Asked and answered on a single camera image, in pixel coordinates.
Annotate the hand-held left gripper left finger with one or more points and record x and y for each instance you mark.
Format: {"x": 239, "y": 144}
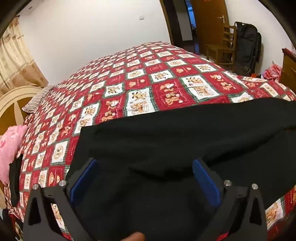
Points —
{"x": 83, "y": 183}

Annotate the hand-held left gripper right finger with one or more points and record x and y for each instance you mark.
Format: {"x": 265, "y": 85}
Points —
{"x": 205, "y": 183}

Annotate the black pants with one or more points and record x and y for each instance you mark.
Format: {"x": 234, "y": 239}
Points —
{"x": 161, "y": 143}

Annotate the black cloth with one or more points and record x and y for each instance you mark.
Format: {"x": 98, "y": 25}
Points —
{"x": 15, "y": 180}

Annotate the pink fluffy pillow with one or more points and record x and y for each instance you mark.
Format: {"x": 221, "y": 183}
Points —
{"x": 9, "y": 150}

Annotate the dark cloth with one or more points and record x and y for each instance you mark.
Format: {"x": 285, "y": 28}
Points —
{"x": 8, "y": 227}

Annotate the striped pillow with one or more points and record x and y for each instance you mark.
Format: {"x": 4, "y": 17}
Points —
{"x": 37, "y": 102}

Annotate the cream wooden headboard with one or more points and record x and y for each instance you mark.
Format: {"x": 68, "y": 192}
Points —
{"x": 13, "y": 97}

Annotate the red printed bedspread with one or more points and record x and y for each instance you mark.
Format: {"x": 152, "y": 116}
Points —
{"x": 138, "y": 76}

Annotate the wooden chair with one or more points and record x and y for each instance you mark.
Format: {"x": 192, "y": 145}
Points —
{"x": 219, "y": 49}

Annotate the wooden cabinet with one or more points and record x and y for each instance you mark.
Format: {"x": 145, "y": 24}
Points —
{"x": 289, "y": 69}

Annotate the black backpack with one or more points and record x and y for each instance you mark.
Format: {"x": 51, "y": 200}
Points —
{"x": 246, "y": 46}

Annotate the beige patterned curtain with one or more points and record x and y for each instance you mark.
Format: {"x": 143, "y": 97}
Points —
{"x": 13, "y": 58}

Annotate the wooden door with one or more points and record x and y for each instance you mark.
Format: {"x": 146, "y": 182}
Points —
{"x": 208, "y": 23}

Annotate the dark wooden door frame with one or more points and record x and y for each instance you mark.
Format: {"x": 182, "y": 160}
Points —
{"x": 172, "y": 23}

